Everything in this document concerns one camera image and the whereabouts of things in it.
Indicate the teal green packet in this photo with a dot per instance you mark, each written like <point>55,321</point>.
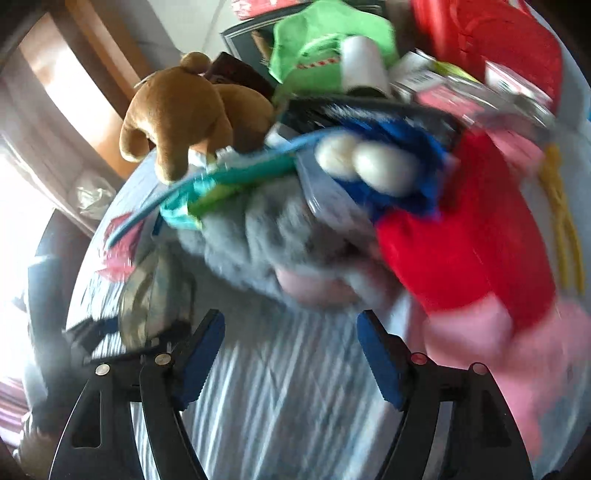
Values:
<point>231,175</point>

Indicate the wooden door frame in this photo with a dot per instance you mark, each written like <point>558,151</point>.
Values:
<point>106,78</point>

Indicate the pink plush cloth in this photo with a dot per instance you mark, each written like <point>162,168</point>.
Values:
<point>461,350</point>

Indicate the green plush cloth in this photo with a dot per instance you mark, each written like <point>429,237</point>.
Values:
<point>314,46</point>

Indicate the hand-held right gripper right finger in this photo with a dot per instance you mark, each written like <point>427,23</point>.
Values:
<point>378,360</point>

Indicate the dark brown pouch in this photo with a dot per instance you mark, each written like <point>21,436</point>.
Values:
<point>235,74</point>

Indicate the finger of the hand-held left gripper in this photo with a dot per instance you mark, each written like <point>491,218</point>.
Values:
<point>104,337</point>

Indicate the white roll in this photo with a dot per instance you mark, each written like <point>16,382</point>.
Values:
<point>364,64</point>

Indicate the blue plush toy white eyes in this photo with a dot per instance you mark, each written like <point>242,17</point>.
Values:
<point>406,138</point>

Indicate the yellow duck snowball clamp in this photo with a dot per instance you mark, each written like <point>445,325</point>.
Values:
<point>558,221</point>

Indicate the grey translucent packet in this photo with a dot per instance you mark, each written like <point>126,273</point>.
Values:
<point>157,295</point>

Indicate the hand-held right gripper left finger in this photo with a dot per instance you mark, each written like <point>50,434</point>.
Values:
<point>203,360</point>

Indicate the clear plastic bag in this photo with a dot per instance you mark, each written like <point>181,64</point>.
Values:
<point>94,196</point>

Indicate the red plastic carry case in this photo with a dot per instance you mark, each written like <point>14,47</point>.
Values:
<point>508,41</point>

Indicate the red plush toy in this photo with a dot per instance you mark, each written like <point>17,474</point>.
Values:
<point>461,254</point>

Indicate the grey plush toy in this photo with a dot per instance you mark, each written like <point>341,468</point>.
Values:
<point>258,240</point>

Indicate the black box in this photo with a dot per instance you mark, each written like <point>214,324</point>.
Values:
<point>240,39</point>

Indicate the brown teddy bear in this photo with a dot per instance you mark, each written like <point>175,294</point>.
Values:
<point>184,115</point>

